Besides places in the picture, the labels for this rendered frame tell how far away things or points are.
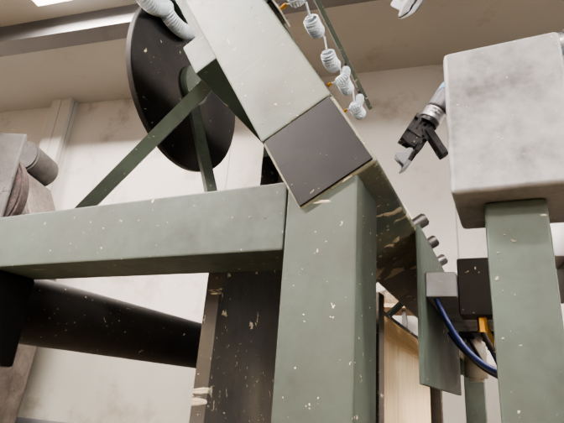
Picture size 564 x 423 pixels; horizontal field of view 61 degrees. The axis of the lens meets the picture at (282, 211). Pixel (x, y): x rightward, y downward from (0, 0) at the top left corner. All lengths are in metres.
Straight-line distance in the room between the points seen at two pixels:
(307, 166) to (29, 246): 0.48
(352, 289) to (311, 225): 0.09
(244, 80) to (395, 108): 4.70
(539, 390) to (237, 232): 0.36
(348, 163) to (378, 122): 4.73
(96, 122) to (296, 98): 6.20
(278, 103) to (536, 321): 0.40
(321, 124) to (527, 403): 0.37
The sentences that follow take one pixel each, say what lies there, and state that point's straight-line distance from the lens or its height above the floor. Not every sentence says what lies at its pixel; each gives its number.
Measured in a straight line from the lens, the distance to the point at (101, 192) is 0.96.
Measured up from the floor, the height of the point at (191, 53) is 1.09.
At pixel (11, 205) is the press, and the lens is 5.11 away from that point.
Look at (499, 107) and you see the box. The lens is 0.57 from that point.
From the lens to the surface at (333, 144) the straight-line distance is 0.59.
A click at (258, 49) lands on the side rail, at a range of 0.73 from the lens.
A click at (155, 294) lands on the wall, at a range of 5.33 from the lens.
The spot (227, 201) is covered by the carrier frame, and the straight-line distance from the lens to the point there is 0.63.
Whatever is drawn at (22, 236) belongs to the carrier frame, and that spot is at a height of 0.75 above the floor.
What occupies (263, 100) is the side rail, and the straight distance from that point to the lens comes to 0.67.
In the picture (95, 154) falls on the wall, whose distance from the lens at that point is 6.53.
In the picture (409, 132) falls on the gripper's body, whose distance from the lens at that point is 1.72.
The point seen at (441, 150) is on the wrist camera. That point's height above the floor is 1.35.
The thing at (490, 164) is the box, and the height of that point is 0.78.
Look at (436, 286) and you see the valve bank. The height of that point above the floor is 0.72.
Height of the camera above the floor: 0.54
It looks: 21 degrees up
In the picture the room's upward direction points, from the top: 5 degrees clockwise
